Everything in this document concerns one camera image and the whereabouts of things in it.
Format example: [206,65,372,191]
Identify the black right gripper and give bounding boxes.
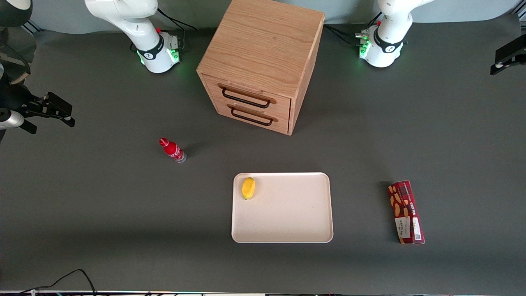
[7,83,76,127]

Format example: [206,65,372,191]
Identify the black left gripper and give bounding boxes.
[490,35,526,76]

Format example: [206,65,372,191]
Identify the red tartan cookie box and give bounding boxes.
[388,180,425,245]

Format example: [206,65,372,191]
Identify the cream plastic tray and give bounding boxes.
[231,172,334,244]

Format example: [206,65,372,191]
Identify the red cola bottle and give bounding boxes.
[159,137,187,164]

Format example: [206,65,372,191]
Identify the yellow mango toy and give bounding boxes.
[241,177,256,201]

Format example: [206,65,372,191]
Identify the wooden drawer cabinet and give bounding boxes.
[196,0,325,136]

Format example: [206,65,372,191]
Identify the wide wooden drawer front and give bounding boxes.
[201,74,292,120]

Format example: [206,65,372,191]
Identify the narrow wooden drawer front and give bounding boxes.
[212,100,291,134]

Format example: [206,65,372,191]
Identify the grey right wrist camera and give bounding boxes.
[0,108,38,135]

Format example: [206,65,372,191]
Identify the black right arm base cable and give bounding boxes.
[156,7,198,52]

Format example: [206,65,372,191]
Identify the black arm base cable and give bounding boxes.
[156,7,198,52]
[324,12,383,46]

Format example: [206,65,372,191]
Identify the black left arm base cable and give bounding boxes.
[324,12,383,46]

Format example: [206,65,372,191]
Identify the black cable on table edge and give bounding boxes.
[18,269,97,296]

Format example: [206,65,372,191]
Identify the long black drawer handle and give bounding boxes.
[218,83,277,109]

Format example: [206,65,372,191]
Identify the short black drawer handle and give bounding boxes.
[227,104,279,127]

